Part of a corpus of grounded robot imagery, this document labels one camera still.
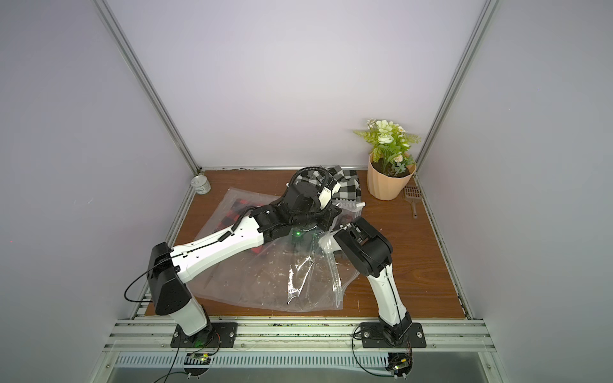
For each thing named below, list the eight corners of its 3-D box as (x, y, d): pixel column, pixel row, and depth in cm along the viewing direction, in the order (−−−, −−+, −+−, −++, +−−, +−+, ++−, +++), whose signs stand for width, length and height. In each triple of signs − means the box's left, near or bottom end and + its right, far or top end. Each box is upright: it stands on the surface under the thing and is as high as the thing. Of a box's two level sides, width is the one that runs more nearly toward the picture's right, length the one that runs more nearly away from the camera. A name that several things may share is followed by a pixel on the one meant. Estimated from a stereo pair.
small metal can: (193, 195, 114) (187, 187, 109) (198, 182, 119) (193, 174, 114) (208, 195, 114) (203, 186, 109) (213, 182, 119) (208, 174, 114)
